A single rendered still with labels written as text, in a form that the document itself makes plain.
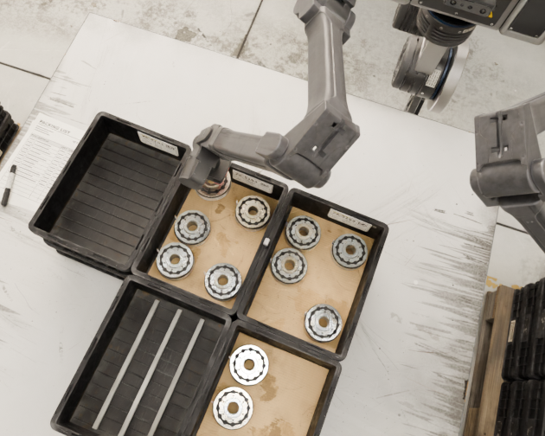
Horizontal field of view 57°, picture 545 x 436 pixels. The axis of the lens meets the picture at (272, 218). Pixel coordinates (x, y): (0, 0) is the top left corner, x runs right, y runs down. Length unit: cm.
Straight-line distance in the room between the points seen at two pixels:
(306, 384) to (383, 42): 208
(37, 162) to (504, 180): 143
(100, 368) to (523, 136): 113
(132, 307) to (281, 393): 46
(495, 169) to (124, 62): 144
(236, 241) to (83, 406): 58
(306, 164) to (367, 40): 224
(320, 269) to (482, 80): 186
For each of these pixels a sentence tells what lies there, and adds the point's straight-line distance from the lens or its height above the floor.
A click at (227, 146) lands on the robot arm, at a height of 132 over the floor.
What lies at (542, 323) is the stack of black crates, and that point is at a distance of 216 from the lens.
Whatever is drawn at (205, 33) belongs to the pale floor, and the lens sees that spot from 292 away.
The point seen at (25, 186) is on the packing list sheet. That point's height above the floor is 70.
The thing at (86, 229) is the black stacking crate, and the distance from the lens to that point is 154.
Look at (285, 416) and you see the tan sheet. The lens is 141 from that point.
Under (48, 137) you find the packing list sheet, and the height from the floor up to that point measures 70.
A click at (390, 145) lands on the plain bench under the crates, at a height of 70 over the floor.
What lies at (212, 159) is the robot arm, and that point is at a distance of 118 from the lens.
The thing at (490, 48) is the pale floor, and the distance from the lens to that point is 320.
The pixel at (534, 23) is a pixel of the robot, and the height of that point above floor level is 143.
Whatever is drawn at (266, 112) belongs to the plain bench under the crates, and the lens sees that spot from 181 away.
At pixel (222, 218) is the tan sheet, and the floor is 83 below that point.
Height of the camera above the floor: 223
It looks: 70 degrees down
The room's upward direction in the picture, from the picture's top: 11 degrees clockwise
